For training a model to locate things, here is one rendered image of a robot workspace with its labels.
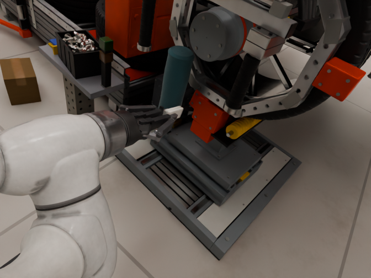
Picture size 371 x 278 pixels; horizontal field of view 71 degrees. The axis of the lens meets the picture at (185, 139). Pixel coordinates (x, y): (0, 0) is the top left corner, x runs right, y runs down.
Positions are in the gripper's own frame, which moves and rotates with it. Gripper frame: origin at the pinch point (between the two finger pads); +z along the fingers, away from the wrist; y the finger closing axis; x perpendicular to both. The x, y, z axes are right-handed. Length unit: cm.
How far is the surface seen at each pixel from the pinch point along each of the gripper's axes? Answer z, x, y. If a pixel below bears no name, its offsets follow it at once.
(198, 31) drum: 12.0, -18.9, 8.3
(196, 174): 45, 44, -1
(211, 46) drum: 12.0, -17.2, 3.1
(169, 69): 18.7, -3.1, 16.9
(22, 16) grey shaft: 57, 35, 173
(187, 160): 50, 44, 9
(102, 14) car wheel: 60, 4, 98
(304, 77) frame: 24.9, -19.4, -20.4
